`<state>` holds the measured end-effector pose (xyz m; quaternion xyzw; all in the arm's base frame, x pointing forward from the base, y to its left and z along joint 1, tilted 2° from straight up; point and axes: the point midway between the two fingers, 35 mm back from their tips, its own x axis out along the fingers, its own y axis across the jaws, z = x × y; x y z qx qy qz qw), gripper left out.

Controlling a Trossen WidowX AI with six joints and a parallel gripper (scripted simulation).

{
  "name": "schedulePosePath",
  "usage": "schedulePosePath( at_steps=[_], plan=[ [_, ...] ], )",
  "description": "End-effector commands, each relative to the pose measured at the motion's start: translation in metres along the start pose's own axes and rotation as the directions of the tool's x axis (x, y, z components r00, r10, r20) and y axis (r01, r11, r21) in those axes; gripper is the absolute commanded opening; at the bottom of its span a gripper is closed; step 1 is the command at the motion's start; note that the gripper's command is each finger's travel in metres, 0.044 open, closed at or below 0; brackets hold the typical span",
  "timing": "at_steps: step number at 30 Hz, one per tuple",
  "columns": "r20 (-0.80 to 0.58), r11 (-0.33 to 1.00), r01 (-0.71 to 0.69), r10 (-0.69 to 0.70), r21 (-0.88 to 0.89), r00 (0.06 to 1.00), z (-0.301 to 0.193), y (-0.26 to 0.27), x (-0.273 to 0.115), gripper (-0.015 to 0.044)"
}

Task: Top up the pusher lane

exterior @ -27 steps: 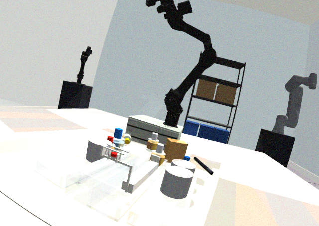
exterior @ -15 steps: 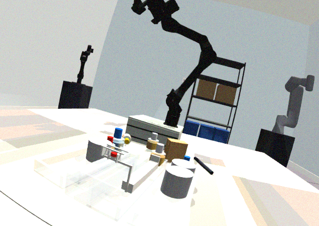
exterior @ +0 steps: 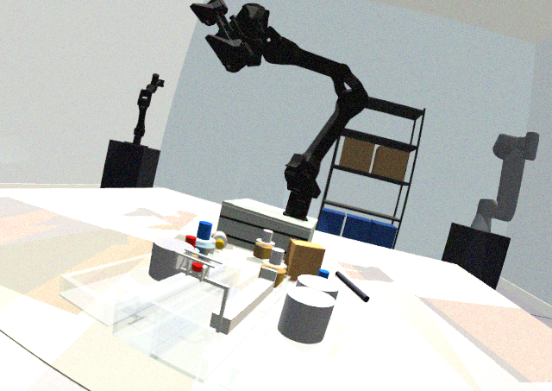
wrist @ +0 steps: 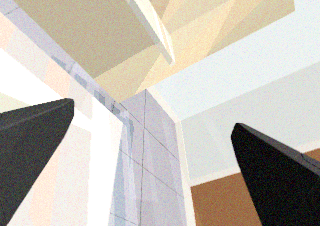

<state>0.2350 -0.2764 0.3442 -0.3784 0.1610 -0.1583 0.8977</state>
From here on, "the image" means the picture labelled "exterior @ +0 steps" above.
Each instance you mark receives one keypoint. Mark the brown cube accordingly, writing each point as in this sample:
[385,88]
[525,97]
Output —
[303,258]

